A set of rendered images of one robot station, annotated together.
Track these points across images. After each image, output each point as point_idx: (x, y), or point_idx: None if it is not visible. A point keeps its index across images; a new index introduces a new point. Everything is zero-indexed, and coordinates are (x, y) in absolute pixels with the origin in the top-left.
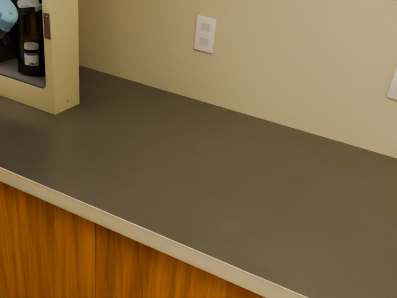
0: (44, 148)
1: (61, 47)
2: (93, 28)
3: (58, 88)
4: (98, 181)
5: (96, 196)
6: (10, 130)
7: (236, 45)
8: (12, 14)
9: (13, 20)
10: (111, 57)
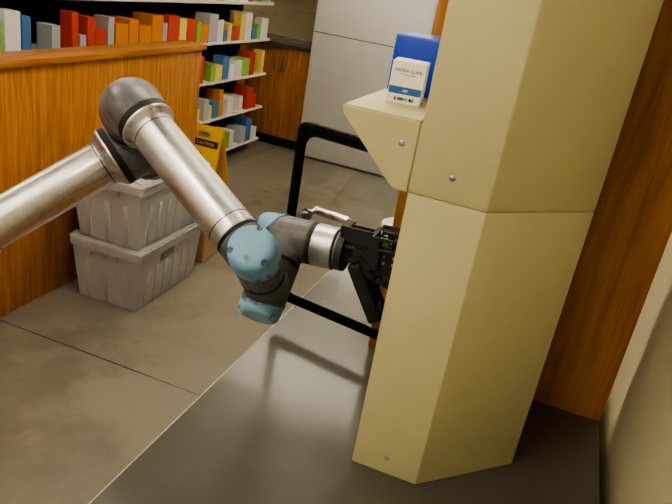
0: (225, 467)
1: (395, 368)
2: (646, 412)
3: (369, 426)
4: None
5: None
6: (276, 423)
7: None
8: (247, 259)
9: (242, 267)
10: (631, 487)
